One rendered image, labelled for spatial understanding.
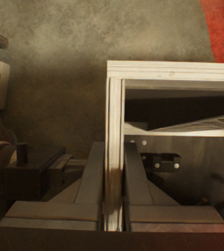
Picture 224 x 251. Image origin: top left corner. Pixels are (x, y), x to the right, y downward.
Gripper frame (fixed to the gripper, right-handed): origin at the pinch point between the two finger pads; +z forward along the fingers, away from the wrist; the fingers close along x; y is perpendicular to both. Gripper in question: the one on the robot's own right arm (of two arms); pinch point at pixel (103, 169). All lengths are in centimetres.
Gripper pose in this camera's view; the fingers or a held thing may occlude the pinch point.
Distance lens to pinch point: 31.4
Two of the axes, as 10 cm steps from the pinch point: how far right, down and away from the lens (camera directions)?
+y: 0.2, -9.9, -1.1
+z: 10.0, 0.2, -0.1
